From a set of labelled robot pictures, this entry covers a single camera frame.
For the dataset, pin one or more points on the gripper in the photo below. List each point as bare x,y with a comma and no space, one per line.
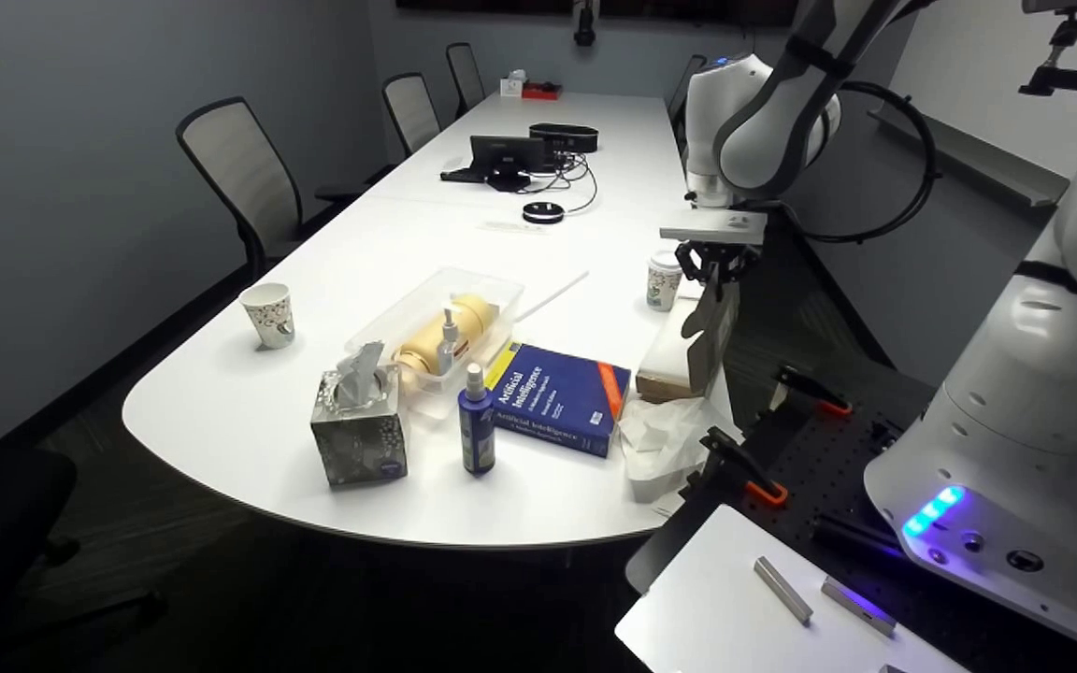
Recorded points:
716,250

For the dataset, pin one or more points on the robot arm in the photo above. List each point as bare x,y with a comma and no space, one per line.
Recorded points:
1015,402

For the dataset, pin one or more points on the cardboard box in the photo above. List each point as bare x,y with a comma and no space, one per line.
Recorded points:
669,350

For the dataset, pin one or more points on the red box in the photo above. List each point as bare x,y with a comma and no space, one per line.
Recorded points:
543,92

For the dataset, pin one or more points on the small white box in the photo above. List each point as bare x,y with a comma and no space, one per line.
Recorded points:
512,86

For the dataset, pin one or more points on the grey patterned tissue box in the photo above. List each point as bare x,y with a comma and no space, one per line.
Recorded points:
359,439

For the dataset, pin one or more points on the paper cup with lid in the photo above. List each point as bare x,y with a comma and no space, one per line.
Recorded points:
663,282

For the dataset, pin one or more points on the black clamp with orange tip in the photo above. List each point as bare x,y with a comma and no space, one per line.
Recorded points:
735,463
811,388

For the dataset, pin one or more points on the white stick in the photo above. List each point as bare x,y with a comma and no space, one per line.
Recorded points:
552,296

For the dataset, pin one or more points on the round black puck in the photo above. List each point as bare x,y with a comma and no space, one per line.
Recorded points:
543,212

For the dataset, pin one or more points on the crumpled white plastic bag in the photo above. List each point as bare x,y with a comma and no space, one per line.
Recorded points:
665,449

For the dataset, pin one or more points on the black speaker bar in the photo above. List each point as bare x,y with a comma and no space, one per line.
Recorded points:
564,138

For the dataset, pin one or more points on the blue book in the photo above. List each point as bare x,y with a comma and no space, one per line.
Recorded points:
552,397

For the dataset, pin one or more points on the small black screen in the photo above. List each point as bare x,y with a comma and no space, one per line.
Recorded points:
506,152

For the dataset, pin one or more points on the beige bottle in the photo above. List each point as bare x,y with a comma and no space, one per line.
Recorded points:
468,322

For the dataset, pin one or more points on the black remote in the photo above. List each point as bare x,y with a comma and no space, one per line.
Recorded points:
462,175

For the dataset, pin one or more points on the small white spray bottle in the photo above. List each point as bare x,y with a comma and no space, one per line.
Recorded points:
447,350

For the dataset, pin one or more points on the blue spray bottle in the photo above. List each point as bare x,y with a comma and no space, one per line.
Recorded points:
477,430

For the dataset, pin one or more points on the clear plastic container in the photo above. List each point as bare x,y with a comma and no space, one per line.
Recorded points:
408,322

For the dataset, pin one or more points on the silver metal bar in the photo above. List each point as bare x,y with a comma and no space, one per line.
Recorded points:
858,606
783,590

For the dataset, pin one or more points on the whiteboard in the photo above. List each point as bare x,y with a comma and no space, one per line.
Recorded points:
987,84

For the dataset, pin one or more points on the white board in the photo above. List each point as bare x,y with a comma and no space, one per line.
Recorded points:
725,608

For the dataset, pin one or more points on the patterned paper cup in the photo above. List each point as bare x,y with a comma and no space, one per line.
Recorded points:
269,318

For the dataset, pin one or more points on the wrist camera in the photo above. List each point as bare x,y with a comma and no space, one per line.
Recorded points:
714,226

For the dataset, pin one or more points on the black conference camera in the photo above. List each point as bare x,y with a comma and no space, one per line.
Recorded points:
584,26

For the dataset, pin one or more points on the camera on mount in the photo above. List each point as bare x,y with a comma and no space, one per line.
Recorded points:
1067,79

